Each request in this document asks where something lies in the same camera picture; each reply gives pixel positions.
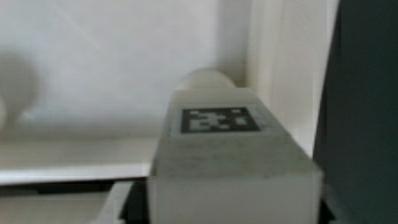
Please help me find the white table leg with tag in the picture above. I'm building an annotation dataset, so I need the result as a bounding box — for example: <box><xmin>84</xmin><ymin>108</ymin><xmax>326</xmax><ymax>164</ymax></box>
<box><xmin>148</xmin><ymin>69</ymin><xmax>324</xmax><ymax>224</ymax></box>

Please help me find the white square table top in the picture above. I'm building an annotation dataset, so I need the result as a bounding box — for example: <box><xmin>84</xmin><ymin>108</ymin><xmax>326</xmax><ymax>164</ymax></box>
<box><xmin>0</xmin><ymin>0</ymin><xmax>342</xmax><ymax>186</ymax></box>

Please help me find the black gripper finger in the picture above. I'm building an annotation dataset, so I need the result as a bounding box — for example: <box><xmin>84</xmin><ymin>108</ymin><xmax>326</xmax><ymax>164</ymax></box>
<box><xmin>95</xmin><ymin>180</ymin><xmax>150</xmax><ymax>224</ymax></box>

